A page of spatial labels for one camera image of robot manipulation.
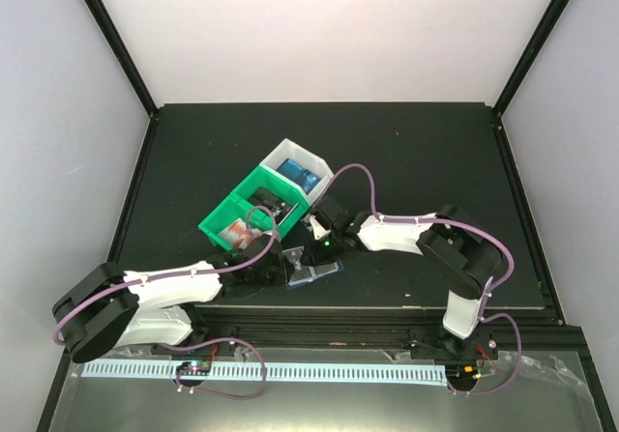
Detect blue card holder wallet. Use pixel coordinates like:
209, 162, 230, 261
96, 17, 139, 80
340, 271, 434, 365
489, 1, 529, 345
283, 246, 344, 290

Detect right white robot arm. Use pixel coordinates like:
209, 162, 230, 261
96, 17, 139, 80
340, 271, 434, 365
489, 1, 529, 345
300, 196, 515, 358

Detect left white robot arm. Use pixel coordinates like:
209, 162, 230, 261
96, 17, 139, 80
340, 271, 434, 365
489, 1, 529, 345
52, 234, 295, 363

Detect orange cards in near bin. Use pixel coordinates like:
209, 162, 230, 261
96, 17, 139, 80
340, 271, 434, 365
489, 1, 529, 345
218, 218, 262, 249

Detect black cards in green bin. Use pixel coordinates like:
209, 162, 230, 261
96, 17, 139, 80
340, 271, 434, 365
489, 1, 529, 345
248, 187, 296, 223

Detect blue cards in white bin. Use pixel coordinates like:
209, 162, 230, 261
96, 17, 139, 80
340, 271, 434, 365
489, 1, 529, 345
277, 158, 321, 194

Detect near green plastic bin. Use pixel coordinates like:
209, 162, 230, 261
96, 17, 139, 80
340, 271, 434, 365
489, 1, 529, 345
198, 194, 270, 250

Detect green plastic bin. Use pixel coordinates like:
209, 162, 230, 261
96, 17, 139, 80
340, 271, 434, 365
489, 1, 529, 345
232, 165, 310, 238
198, 194, 270, 250

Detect middle green plastic bin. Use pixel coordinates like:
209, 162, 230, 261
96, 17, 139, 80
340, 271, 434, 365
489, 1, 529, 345
232, 165, 310, 238

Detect white plastic bin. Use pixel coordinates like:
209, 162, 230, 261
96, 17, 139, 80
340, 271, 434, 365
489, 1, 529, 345
259, 138, 334, 206

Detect left controller board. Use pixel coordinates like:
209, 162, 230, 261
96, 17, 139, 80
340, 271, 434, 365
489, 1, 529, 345
176, 360, 211, 376

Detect controller board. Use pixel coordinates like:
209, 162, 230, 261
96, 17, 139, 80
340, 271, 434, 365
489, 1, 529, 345
445, 363, 497, 382
176, 360, 211, 376

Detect right controller board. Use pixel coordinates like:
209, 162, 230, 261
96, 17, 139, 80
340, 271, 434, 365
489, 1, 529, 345
445, 363, 497, 382

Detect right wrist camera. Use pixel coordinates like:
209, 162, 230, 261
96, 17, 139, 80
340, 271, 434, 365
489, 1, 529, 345
309, 195, 351, 241

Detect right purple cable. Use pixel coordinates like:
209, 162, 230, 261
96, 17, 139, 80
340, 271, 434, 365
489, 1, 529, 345
309, 163, 523, 397

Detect purple cable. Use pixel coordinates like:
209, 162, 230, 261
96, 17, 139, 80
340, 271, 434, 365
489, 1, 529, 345
51, 204, 281, 345
309, 163, 523, 397

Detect white slotted cable duct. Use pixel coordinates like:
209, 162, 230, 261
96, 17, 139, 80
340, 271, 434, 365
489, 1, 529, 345
81, 359, 448, 387

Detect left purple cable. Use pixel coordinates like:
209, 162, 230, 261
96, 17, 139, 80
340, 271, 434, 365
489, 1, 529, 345
51, 204, 281, 345

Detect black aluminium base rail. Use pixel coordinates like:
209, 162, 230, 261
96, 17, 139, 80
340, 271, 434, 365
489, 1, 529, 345
72, 305, 586, 356

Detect left frame post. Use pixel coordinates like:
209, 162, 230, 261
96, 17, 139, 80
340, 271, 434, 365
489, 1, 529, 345
83, 0, 159, 118

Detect frame post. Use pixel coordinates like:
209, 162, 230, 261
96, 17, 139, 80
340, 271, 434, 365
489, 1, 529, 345
83, 0, 159, 118
493, 0, 571, 117

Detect right frame post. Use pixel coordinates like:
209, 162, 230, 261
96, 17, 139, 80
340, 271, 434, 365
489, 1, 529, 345
493, 0, 571, 117

